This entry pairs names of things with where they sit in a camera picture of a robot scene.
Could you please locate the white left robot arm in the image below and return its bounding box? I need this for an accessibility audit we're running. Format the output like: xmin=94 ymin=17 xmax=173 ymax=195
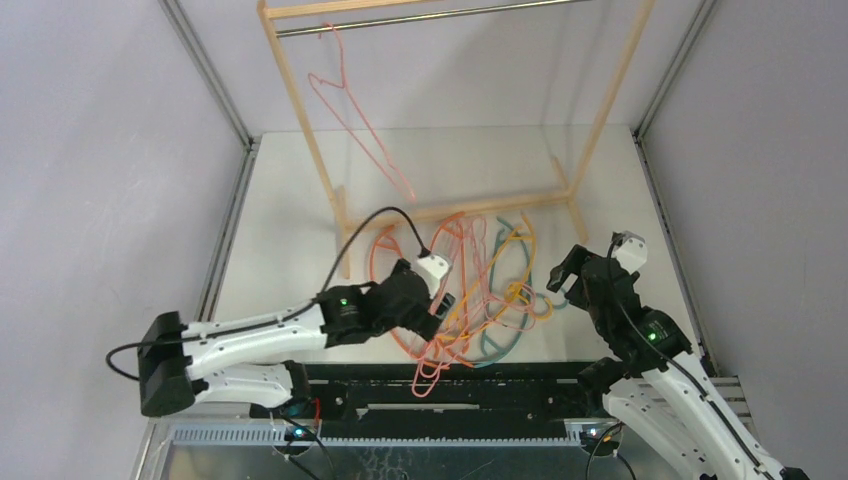
xmin=136 ymin=251 xmax=455 ymax=418

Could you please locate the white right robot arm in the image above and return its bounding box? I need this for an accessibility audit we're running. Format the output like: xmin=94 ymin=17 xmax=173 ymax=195
xmin=548 ymin=240 xmax=807 ymax=479

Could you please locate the yellow plastic hanger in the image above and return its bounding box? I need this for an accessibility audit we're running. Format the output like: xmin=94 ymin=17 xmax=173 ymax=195
xmin=466 ymin=219 xmax=541 ymax=351

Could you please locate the orange plastic hanger left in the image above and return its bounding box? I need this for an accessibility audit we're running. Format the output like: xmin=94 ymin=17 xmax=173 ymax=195
xmin=365 ymin=224 xmax=421 ymax=282

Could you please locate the orange plastic hanger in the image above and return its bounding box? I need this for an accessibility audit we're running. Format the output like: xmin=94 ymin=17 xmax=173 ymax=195
xmin=390 ymin=212 xmax=476 ymax=376
xmin=365 ymin=224 xmax=421 ymax=282

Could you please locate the teal plastic hanger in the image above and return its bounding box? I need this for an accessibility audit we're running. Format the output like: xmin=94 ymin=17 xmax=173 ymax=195
xmin=471 ymin=216 xmax=570 ymax=370

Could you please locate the orange plastic hanger right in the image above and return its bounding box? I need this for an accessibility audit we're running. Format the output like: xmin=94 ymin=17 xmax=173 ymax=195
xmin=390 ymin=212 xmax=476 ymax=376

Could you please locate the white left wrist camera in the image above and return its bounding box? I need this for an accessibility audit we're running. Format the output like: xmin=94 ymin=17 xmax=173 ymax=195
xmin=412 ymin=253 xmax=451 ymax=300

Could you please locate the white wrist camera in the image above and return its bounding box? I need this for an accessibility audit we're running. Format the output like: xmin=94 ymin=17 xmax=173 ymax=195
xmin=610 ymin=230 xmax=648 ymax=274
xmin=412 ymin=253 xmax=451 ymax=300

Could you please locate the black right camera cable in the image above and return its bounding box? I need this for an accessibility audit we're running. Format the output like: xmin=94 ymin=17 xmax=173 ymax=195
xmin=606 ymin=235 xmax=776 ymax=480

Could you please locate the black camera cable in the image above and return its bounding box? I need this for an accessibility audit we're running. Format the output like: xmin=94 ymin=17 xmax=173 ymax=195
xmin=606 ymin=235 xmax=776 ymax=480
xmin=104 ymin=206 xmax=432 ymax=383

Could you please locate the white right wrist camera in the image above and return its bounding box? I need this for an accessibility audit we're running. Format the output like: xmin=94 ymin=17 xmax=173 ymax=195
xmin=610 ymin=230 xmax=648 ymax=274

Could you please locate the wooden clothes rack frame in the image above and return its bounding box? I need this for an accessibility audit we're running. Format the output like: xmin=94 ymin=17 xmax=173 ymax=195
xmin=256 ymin=0 xmax=657 ymax=280

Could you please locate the metal cable tray base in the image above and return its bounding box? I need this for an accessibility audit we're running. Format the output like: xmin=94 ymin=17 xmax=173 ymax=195
xmin=133 ymin=404 xmax=676 ymax=479

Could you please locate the black left camera cable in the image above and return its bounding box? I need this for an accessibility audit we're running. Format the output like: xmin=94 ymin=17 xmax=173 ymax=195
xmin=104 ymin=206 xmax=432 ymax=383

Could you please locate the aluminium frame post left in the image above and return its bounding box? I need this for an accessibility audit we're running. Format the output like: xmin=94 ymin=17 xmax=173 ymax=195
xmin=159 ymin=1 xmax=256 ymax=322

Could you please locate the aluminium frame post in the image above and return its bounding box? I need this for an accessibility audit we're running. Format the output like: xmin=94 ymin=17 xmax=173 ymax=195
xmin=632 ymin=1 xmax=721 ymax=374
xmin=159 ymin=1 xmax=256 ymax=322

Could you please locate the aluminium frame post right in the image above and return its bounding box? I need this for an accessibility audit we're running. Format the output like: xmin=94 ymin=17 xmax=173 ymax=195
xmin=632 ymin=1 xmax=721 ymax=374

